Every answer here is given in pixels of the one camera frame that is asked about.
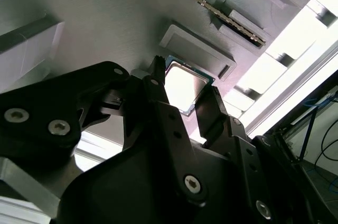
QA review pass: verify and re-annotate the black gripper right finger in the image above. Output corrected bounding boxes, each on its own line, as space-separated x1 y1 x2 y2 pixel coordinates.
196 85 338 224

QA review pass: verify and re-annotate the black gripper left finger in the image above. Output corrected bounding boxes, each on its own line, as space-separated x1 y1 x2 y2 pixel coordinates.
0 54 209 208

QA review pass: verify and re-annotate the CPU with silver top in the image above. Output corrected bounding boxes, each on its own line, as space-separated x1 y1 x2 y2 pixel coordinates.
163 54 217 117

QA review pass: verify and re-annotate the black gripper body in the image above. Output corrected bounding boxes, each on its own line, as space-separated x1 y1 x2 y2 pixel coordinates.
57 128 267 224

